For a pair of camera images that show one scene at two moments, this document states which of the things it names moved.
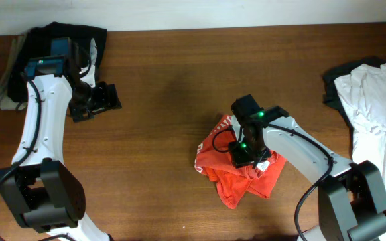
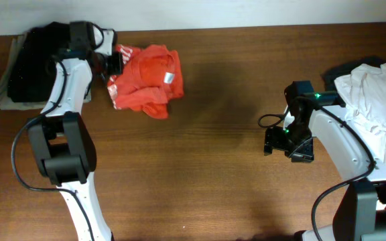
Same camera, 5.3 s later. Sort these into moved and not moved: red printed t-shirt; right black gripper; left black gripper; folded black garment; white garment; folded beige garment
Moved: right black gripper; left black gripper; red printed t-shirt
Not moved: white garment; folded beige garment; folded black garment
